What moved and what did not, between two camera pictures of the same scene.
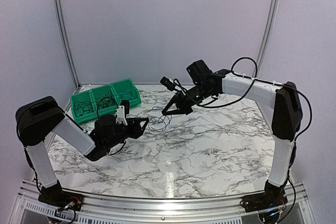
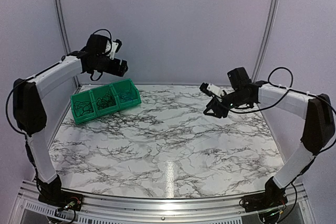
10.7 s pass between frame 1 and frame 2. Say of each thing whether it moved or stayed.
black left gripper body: moved
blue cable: stayed
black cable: stayed
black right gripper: moved
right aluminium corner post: stayed
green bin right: stayed
